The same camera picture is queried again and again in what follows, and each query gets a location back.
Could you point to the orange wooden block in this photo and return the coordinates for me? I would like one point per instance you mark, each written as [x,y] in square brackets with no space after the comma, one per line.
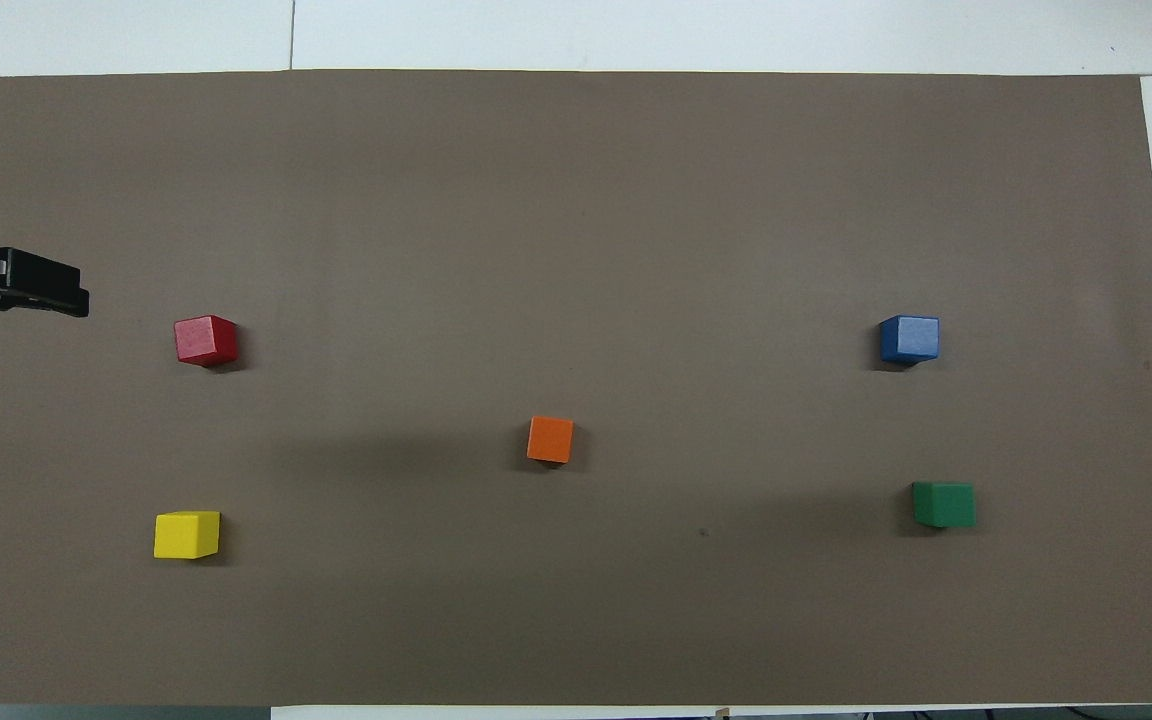
[549,440]

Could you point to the green wooden block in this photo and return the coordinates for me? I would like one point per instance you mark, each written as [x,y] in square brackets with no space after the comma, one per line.
[944,505]

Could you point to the yellow wooden block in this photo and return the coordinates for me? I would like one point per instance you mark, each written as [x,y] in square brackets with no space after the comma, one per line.
[186,535]

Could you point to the red wooden block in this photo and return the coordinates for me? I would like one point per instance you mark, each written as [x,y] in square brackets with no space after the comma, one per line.
[204,340]

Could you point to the blue wooden block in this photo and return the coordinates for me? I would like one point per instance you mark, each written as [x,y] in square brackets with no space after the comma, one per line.
[909,338]

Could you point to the brown table mat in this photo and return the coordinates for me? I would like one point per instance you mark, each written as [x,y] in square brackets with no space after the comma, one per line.
[576,200]

